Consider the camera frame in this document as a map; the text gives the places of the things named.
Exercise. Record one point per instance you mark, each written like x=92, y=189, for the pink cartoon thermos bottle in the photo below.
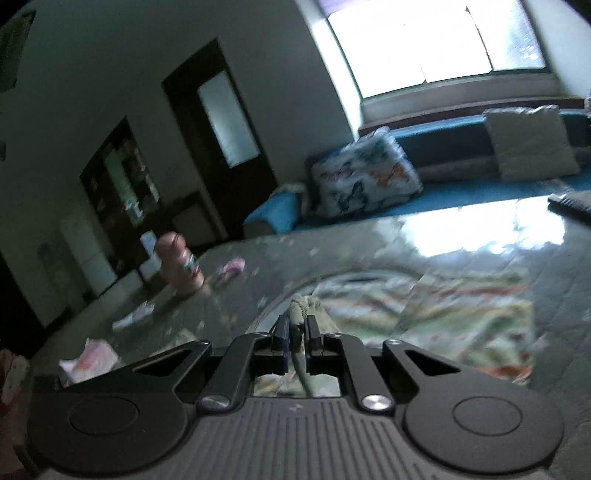
x=178, y=267

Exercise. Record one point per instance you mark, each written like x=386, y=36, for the pink tissue pack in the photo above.
x=92, y=360

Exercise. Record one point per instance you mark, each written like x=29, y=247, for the white pillow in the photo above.
x=531, y=143

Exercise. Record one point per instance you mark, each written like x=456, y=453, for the black remote control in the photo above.
x=575, y=205

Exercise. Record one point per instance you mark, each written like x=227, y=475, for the pastel patterned pants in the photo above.
x=438, y=314

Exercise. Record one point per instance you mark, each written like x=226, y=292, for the window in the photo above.
x=415, y=46

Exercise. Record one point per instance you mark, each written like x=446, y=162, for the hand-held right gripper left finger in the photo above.
x=285, y=344

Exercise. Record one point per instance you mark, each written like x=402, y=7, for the blue folded cushion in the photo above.
x=272, y=212

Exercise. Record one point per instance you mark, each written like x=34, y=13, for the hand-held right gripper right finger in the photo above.
x=308, y=339

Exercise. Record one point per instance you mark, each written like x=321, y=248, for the white crumpled paper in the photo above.
x=134, y=316

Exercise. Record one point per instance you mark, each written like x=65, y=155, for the purple curtain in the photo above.
x=334, y=5

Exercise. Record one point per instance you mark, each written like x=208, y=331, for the blue cushioned bench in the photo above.
x=443, y=143

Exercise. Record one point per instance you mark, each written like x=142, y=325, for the butterfly print pillow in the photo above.
x=364, y=175

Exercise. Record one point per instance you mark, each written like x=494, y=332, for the dark wooden door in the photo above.
x=184, y=138

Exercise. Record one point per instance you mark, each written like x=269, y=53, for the dark wooden display cabinet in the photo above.
x=99, y=184

